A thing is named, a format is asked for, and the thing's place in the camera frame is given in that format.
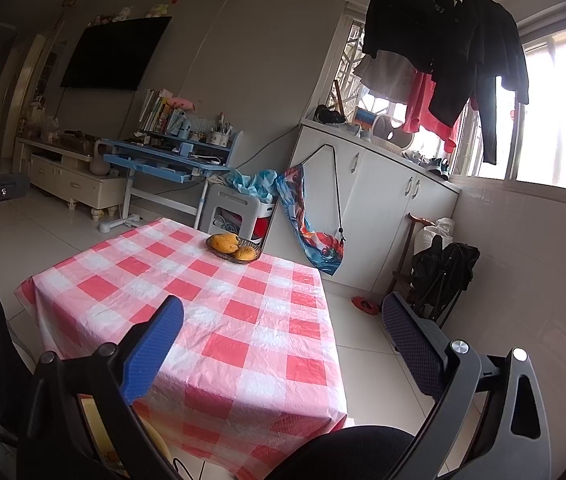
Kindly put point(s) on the clear plastic bag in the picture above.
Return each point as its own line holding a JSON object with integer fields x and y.
{"x": 49, "y": 129}

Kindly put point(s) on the pink plush toy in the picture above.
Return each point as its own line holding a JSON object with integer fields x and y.
{"x": 183, "y": 103}

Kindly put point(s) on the black long garment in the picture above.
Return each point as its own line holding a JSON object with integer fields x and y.
{"x": 498, "y": 50}

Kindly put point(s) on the dark fruit bowl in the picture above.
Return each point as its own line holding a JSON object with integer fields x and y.
{"x": 258, "y": 254}

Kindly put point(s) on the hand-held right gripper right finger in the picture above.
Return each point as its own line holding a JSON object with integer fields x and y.
{"x": 415, "y": 345}

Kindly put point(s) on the pink kettlebell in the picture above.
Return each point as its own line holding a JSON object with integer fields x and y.
{"x": 99, "y": 165}

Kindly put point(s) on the white plush toy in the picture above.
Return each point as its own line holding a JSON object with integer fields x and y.
{"x": 123, "y": 13}

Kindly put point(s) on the white cabinet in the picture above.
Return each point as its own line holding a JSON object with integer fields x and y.
{"x": 388, "y": 210}

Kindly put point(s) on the yellow plastic bucket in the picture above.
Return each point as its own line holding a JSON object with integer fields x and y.
{"x": 94, "y": 425}

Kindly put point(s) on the white pen cup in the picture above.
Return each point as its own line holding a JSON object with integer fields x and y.
{"x": 217, "y": 138}

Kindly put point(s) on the yellow mango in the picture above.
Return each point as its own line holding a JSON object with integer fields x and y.
{"x": 223, "y": 245}
{"x": 232, "y": 238}
{"x": 244, "y": 253}

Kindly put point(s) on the blue patterned cloth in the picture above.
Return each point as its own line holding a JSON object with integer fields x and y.
{"x": 255, "y": 182}

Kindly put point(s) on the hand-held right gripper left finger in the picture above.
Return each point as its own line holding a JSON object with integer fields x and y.
{"x": 153, "y": 345}

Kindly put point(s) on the colourful box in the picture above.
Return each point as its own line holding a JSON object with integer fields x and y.
{"x": 364, "y": 117}

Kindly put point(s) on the blue study desk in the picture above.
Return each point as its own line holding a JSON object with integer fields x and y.
{"x": 163, "y": 160}

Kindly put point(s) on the black shoes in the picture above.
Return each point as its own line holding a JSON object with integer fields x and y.
{"x": 330, "y": 116}

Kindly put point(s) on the black wall television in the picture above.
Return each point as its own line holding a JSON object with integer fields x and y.
{"x": 113, "y": 55}

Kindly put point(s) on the wooden chair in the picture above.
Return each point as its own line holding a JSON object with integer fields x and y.
{"x": 405, "y": 260}

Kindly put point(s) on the black hooded jacket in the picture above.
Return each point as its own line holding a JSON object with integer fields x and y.
{"x": 413, "y": 25}

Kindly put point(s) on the pink checked tablecloth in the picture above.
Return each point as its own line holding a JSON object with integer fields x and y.
{"x": 243, "y": 320}

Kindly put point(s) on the white plastic stool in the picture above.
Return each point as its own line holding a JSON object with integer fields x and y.
{"x": 235, "y": 200}

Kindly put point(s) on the white sack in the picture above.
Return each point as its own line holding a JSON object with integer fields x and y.
{"x": 440, "y": 230}

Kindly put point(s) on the pile of sneakers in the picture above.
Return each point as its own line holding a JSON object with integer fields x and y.
{"x": 428, "y": 165}

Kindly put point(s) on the grey hanging garment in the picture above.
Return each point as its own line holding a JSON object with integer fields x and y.
{"x": 388, "y": 77}

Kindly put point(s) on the black folding chair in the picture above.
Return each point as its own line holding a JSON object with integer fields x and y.
{"x": 448, "y": 270}

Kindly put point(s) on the cream television cabinet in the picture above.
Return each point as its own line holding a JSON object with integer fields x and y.
{"x": 68, "y": 180}

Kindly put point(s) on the row of books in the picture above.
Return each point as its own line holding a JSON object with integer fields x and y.
{"x": 154, "y": 112}

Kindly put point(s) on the yellow plush toy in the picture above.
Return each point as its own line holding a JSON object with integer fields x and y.
{"x": 157, "y": 11}

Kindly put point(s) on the red slipper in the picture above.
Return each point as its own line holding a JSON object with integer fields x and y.
{"x": 365, "y": 305}

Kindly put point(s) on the window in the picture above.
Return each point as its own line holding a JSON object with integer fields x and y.
{"x": 558, "y": 120}

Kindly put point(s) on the colourful printed bag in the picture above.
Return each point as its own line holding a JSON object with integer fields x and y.
{"x": 320, "y": 250}

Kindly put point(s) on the person's right leg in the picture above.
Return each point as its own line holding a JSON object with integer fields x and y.
{"x": 343, "y": 455}

